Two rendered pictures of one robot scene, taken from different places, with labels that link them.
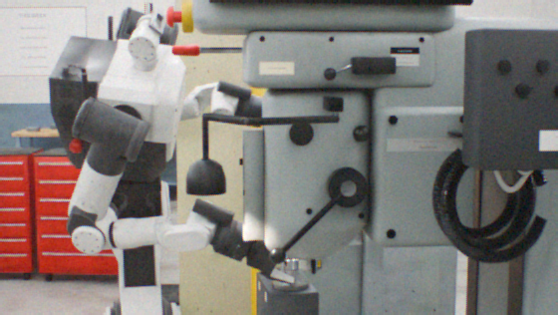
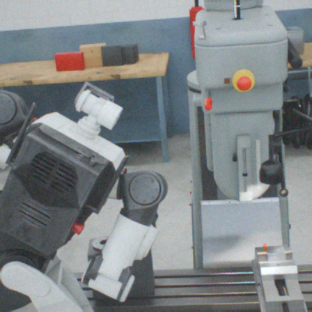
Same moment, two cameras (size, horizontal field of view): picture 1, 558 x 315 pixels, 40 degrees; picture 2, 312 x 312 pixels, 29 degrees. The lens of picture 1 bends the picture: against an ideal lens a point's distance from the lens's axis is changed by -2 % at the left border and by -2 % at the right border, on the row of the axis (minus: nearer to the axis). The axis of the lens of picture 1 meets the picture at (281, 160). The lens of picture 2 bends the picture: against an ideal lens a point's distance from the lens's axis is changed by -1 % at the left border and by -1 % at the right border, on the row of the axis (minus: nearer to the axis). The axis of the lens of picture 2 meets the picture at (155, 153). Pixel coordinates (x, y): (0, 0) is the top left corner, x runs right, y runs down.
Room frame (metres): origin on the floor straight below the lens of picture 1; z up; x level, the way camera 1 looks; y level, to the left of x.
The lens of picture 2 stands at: (1.41, 1.83, 2.22)
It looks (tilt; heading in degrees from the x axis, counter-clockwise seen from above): 22 degrees down; 281
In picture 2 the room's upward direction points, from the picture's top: 5 degrees counter-clockwise
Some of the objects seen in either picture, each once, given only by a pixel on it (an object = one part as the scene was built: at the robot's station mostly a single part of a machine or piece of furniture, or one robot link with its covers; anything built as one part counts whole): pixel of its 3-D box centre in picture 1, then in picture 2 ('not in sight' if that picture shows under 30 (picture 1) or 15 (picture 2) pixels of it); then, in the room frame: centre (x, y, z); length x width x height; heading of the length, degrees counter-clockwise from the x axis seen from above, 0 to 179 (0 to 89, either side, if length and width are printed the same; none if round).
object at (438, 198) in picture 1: (480, 195); (292, 122); (1.32, -0.34, 1.45); 0.18 x 0.16 x 0.21; 95
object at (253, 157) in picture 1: (253, 183); (244, 168); (1.48, 0.05, 1.45); 0.04 x 0.04 x 0.21; 5
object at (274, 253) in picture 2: not in sight; (276, 257); (1.39, -0.07, 1.05); 0.06 x 0.05 x 0.06; 7
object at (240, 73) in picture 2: (187, 16); (243, 80); (1.47, 0.17, 1.76); 0.06 x 0.02 x 0.06; 5
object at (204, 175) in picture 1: (205, 175); (271, 170); (1.40, 0.13, 1.47); 0.07 x 0.07 x 0.06
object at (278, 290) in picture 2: not in sight; (277, 274); (1.38, -0.04, 1.00); 0.35 x 0.15 x 0.11; 97
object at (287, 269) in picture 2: not in sight; (278, 269); (1.38, -0.01, 1.03); 0.12 x 0.06 x 0.04; 7
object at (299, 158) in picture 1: (313, 170); (242, 147); (1.49, -0.06, 1.47); 0.21 x 0.19 x 0.32; 5
